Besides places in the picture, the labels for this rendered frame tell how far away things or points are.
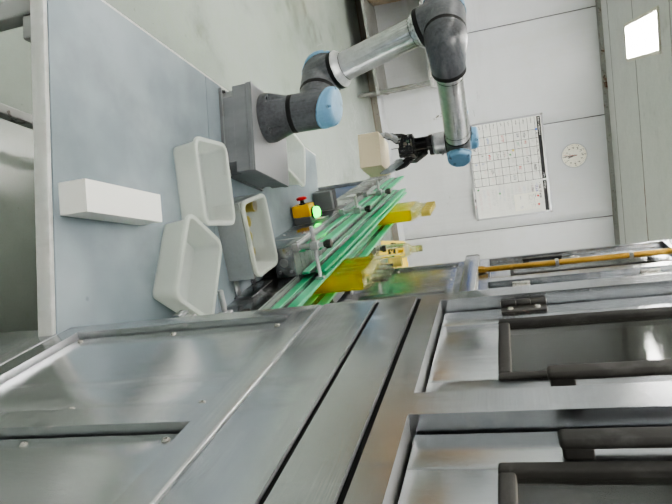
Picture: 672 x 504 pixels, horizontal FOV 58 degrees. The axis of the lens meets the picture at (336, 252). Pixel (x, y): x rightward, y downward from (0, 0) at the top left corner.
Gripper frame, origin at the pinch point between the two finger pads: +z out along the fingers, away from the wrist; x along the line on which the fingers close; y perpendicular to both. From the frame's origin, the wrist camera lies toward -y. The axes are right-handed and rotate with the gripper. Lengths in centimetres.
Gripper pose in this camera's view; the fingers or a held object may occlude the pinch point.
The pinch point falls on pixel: (378, 154)
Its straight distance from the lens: 220.3
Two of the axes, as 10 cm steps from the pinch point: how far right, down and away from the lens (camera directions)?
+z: -9.5, 1.1, 2.9
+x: 0.8, 9.9, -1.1
